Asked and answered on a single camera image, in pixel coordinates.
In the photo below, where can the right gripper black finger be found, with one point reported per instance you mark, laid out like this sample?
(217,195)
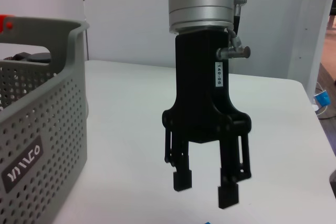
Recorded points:
(182,176)
(231,192)

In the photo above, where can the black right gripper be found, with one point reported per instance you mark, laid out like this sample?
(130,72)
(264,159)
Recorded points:
(199,90)

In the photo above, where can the blue square brick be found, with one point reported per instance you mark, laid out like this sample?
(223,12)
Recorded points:
(207,222)

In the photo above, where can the grey perforated storage bin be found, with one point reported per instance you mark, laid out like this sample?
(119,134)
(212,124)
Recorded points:
(39,129)

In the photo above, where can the small blue box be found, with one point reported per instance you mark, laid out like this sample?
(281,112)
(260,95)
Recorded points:
(323,98)

